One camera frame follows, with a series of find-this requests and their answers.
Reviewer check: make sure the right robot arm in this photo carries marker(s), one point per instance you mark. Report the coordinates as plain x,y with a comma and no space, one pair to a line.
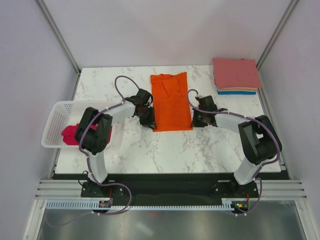
260,143

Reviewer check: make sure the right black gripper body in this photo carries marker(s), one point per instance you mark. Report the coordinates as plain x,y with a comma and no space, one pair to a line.
198,119

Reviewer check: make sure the right aluminium frame post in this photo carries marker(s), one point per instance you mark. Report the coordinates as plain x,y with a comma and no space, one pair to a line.
277,32

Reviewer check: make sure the magenta t-shirt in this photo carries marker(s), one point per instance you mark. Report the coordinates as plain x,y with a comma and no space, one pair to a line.
68,135

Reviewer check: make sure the folded pink t-shirt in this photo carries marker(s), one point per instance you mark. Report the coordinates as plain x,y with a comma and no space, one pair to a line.
236,73

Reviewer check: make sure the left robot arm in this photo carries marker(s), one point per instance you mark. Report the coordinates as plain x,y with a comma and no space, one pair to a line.
95,128

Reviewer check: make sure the white slotted cable duct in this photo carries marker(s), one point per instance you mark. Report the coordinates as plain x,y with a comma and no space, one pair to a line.
97,205

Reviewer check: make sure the folded peach t-shirt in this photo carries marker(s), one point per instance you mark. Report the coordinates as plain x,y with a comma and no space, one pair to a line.
237,89

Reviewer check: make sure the orange t-shirt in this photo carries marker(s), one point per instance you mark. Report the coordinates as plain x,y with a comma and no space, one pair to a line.
171,108

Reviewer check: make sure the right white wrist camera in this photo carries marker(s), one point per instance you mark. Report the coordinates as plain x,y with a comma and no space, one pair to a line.
197,97

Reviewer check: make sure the aluminium frame post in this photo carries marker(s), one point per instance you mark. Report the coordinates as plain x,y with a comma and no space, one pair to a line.
277,32
58,35

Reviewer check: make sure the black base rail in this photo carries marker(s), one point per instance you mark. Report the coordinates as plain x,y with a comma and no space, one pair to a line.
169,189

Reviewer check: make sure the white plastic basket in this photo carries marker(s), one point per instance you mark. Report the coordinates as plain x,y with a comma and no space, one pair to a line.
67,113

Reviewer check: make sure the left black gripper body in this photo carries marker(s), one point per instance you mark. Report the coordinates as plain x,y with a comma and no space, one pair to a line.
147,117

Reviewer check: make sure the left aluminium frame post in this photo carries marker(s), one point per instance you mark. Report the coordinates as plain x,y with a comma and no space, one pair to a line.
58,35

